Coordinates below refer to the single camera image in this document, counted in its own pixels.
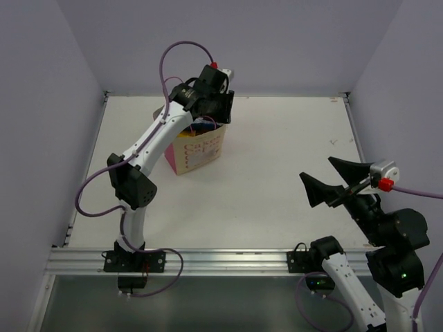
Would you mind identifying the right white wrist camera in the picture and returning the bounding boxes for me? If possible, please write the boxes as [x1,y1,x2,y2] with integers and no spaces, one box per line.
[366,160,400,194]

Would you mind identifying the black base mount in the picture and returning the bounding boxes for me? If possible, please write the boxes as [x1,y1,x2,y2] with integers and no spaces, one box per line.
[286,242,324,274]
[101,250,165,273]

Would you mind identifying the left black controller box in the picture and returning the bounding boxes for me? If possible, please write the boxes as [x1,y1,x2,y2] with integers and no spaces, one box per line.
[117,276,147,293]

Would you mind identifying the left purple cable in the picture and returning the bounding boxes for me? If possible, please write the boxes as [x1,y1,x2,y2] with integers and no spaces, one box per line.
[75,41,219,299]

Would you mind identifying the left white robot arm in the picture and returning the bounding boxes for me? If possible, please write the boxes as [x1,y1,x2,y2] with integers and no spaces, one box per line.
[107,65,234,272]

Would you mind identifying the black controller box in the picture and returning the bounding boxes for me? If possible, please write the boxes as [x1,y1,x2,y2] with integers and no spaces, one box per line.
[117,276,147,293]
[305,274,335,292]

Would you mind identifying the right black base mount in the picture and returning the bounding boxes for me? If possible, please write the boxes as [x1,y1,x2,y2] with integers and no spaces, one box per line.
[286,242,324,274]

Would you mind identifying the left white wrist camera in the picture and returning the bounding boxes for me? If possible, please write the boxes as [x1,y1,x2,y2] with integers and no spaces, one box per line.
[219,68,234,93]

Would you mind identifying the aluminium front rail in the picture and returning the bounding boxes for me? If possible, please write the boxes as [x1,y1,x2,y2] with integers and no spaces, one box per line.
[44,247,381,277]

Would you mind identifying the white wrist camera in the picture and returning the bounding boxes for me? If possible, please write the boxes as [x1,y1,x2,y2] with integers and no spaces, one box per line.
[366,160,400,194]
[219,68,234,93]

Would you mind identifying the pink and cream paper bag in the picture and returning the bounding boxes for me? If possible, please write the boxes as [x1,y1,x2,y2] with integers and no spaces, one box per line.
[143,102,226,175]

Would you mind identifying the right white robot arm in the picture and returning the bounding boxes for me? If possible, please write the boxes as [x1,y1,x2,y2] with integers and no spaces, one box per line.
[299,156,430,331]

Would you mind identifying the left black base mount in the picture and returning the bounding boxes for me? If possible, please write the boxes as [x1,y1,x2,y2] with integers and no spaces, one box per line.
[101,250,165,273]

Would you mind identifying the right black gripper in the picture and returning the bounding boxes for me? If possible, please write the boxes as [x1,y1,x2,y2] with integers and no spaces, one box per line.
[300,154,388,246]

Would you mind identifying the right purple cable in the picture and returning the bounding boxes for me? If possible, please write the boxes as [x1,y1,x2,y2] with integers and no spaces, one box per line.
[296,178,443,332]

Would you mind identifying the dark blue chips bag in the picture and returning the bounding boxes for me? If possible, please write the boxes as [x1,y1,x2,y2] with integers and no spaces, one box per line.
[183,117,220,136]

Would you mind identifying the purple cable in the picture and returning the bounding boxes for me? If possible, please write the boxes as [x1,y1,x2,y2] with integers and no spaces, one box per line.
[296,178,443,332]
[75,41,219,299]

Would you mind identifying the right black controller box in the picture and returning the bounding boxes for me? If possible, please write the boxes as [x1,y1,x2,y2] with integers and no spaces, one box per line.
[305,274,335,292]

